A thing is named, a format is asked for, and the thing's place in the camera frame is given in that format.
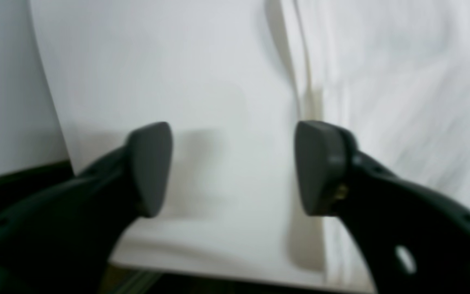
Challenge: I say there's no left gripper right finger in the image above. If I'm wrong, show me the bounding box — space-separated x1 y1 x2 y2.
294 120 470 294

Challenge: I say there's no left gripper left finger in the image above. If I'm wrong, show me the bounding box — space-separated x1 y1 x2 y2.
0 122 173 294

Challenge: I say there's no white printed T-shirt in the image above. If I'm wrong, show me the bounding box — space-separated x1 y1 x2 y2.
269 0 470 293

